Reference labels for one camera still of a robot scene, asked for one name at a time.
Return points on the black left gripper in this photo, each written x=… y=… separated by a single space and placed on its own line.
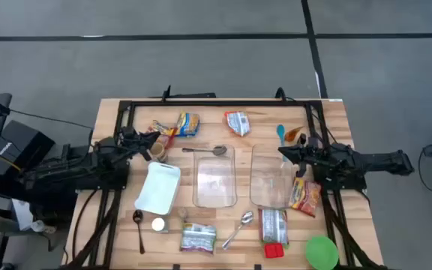
x=131 y=138

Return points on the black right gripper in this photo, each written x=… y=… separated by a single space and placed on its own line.
x=317 y=155

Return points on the jar with tan lid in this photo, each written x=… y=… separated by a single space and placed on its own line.
x=157 y=149

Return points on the teal plastic spoon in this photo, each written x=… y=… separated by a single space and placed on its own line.
x=280 y=131

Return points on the yellow blue noodle packet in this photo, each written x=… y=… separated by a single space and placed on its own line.
x=188 y=123

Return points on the orange white snack packet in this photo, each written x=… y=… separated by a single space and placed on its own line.
x=238 y=123

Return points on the red square lid container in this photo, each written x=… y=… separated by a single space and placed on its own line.
x=274 y=250

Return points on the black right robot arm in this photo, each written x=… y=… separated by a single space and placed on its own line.
x=373 y=161

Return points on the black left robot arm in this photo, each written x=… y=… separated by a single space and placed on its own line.
x=88 y=165

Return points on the yellow red noodle packet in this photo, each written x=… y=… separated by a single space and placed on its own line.
x=306 y=195

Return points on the clear plastic bin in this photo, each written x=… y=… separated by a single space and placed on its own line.
x=268 y=187
x=216 y=187

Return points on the white rectangular tray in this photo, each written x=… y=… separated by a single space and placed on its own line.
x=158 y=189

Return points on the grey metal spoon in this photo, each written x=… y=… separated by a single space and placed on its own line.
x=219 y=150

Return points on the red green white packet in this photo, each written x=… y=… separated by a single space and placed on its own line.
x=273 y=225

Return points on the dark metal spoon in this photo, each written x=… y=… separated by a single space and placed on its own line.
x=137 y=215

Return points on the shiny silver spoon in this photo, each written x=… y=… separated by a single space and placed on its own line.
x=246 y=217

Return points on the small brown lid jar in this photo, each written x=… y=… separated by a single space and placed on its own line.
x=182 y=213

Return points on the white lid jar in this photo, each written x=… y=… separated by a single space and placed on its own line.
x=158 y=224

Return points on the green white purple packet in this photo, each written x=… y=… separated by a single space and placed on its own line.
x=198 y=238

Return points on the black bulky equipment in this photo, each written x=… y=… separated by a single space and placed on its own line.
x=56 y=206

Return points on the black cardboard box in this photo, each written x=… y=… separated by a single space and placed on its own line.
x=17 y=144

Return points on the white paper sheet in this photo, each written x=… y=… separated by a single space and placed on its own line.
x=23 y=213

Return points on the olive fabric bundle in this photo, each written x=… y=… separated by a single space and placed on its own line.
x=6 y=224

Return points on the black camera bracket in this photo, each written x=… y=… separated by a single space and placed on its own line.
x=167 y=93

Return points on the black frame clamp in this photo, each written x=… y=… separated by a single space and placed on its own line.
x=280 y=93

